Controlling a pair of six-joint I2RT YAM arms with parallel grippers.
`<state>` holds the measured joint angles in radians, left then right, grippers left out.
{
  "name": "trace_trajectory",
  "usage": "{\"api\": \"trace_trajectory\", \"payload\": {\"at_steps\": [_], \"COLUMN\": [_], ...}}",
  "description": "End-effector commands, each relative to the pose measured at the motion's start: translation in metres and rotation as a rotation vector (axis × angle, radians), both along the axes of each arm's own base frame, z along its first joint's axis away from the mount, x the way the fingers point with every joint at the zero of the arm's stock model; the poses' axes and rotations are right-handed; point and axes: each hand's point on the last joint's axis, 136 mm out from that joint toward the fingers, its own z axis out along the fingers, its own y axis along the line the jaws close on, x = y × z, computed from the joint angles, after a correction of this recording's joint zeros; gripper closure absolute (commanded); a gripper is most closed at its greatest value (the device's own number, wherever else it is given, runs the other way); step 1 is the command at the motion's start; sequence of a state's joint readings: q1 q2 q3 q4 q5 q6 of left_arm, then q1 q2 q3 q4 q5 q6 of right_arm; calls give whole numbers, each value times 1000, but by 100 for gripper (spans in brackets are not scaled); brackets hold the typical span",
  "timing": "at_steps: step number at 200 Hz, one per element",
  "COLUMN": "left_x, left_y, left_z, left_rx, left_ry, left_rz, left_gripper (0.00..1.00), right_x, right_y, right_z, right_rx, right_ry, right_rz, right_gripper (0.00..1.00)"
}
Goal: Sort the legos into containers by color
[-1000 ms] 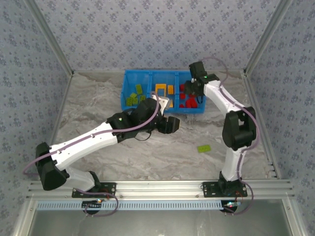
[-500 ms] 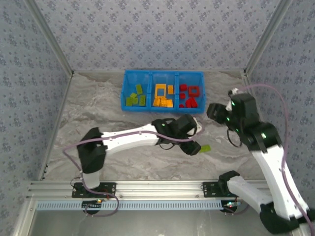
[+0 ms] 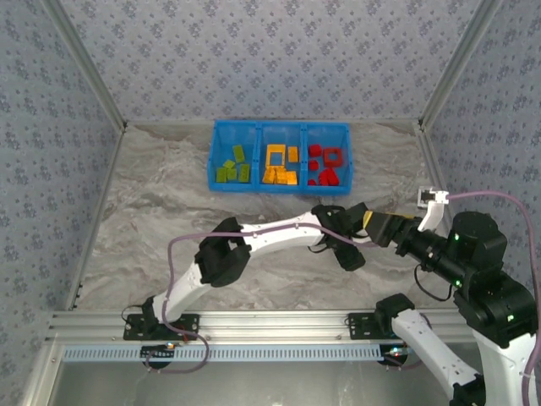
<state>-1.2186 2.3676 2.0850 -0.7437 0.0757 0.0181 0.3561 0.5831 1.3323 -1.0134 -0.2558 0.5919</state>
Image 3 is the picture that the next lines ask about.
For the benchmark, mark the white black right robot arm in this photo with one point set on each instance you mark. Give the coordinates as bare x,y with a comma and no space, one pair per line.
427,347

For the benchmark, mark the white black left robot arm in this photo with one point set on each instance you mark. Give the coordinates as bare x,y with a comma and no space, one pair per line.
274,234

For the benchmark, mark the small LED circuit board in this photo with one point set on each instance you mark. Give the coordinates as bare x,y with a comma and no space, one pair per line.
169,347
399,351

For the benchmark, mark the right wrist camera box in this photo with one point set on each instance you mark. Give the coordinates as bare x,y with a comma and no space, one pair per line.
427,198

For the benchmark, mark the red square frame lego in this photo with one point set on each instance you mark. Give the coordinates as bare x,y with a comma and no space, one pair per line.
326,156

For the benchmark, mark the orange window frame lego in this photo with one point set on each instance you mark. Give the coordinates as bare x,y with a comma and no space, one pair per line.
268,157

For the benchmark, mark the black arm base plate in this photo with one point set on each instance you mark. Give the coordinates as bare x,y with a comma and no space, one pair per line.
359,327
190,325

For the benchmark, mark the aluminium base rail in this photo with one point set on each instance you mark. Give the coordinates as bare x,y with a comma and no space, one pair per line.
274,325

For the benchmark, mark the aluminium corner post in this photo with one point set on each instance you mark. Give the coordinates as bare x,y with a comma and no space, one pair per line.
86,63
458,63

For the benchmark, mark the aluminium frame leg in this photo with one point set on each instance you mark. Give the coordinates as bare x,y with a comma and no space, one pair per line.
42,376

